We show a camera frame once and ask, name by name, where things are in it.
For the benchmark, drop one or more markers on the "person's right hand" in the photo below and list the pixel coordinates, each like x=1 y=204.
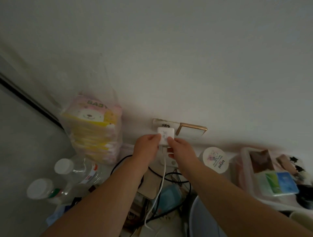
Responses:
x=183 y=153

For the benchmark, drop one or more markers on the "stack of pink tissue packets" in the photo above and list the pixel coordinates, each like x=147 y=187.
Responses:
x=95 y=127

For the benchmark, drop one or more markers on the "gold-trimmed wall switch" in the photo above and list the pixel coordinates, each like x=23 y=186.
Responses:
x=192 y=131

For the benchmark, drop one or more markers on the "grey-blue round bin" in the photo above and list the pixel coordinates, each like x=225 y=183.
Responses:
x=203 y=219

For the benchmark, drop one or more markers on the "person's left forearm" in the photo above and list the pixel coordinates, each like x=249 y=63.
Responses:
x=107 y=197

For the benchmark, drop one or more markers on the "white round floral-label jar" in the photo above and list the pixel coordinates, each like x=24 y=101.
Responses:
x=216 y=160

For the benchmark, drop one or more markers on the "pink plastic storage box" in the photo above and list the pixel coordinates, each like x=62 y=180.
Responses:
x=247 y=180

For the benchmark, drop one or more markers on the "person's left fingers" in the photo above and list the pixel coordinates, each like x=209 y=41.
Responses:
x=156 y=138

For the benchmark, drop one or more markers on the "brown packet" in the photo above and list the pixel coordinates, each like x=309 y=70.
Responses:
x=261 y=161

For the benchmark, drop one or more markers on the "clear bottle with green label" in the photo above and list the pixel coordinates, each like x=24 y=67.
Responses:
x=46 y=190

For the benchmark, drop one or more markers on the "clear bottle with red label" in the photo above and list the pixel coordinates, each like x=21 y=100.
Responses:
x=78 y=171

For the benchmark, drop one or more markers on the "beige box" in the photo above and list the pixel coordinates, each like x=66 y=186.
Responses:
x=150 y=183

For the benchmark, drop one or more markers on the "white charger adapter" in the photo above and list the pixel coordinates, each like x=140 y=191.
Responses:
x=164 y=134

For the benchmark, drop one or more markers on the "white cup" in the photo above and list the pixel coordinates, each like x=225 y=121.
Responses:
x=302 y=218

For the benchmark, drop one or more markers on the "white power strip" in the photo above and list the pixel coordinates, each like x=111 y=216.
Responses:
x=162 y=156

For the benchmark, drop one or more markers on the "person's right forearm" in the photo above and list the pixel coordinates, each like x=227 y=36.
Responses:
x=232 y=202

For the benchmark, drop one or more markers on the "white wall socket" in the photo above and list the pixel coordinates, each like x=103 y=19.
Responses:
x=161 y=122

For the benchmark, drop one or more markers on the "black round object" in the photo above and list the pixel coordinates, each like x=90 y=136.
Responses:
x=305 y=196

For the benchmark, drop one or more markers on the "green and blue packet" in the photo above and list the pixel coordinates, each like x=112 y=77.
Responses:
x=278 y=183

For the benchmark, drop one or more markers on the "person's left hand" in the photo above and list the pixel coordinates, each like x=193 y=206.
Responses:
x=144 y=149

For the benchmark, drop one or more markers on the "blue face mask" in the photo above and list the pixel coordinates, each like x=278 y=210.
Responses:
x=168 y=197

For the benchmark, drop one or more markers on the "person's right fingers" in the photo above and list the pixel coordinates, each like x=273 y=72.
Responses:
x=172 y=142

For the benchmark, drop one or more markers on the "clear plastic bag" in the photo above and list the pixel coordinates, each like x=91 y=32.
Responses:
x=97 y=83

